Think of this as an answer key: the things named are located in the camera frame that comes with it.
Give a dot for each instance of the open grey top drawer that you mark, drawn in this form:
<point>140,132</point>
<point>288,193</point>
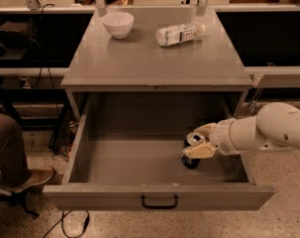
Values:
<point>128,144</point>

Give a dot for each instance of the black drawer handle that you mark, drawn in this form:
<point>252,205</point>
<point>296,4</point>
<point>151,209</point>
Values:
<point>159,203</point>

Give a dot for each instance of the blue pepsi can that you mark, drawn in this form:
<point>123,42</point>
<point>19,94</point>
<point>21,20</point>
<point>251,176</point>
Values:
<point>192,140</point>

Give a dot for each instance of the white ceramic bowl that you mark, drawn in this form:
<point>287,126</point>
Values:
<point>118,24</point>

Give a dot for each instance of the brown shoe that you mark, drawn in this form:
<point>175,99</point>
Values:
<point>38,177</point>

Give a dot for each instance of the clear plastic water bottle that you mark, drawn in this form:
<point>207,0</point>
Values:
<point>178,34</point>

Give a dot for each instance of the grey metal cabinet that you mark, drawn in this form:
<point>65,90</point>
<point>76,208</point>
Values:
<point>138,63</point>

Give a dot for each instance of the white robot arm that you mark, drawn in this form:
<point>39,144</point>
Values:
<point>275,127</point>

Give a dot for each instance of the person's leg in trousers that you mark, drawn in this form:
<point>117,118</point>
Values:
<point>13,164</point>

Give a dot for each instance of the black office chair base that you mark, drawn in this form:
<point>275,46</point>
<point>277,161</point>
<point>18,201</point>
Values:
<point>13,198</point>

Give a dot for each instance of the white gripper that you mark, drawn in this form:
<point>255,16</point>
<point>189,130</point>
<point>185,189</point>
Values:
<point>221,136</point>

